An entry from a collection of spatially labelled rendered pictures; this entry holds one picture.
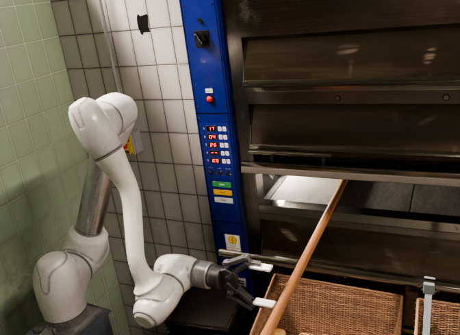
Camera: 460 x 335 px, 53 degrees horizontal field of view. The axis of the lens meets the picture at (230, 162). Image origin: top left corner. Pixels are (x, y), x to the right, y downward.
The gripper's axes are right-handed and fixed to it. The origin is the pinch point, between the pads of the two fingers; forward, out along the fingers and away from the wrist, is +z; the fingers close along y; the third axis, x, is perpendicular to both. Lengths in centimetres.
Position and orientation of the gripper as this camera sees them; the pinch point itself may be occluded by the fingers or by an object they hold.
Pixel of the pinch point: (270, 286)
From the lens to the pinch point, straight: 150.2
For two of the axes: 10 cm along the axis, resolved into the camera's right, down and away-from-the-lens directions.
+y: 1.1, 9.3, 3.6
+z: 9.0, 0.6, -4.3
